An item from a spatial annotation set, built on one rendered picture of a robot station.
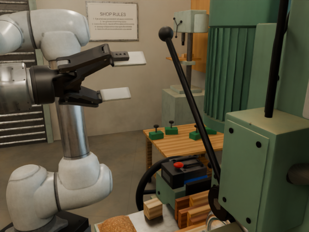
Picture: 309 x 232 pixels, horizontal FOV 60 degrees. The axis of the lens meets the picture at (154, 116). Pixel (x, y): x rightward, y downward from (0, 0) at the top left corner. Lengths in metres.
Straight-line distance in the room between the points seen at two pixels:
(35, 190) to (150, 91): 2.89
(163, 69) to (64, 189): 2.92
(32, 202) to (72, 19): 0.67
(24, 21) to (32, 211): 0.67
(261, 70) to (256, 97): 0.05
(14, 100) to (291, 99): 0.44
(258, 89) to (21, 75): 0.42
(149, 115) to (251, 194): 3.54
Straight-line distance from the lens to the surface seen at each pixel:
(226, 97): 0.57
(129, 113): 3.78
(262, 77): 0.50
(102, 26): 3.52
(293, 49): 0.41
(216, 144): 2.20
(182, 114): 2.96
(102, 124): 3.75
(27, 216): 1.14
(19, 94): 0.52
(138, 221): 0.80
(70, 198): 1.10
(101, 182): 1.09
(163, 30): 0.63
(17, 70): 0.54
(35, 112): 3.61
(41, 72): 0.54
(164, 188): 0.87
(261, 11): 0.54
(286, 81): 0.42
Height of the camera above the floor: 1.41
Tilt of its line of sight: 18 degrees down
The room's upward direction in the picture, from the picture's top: straight up
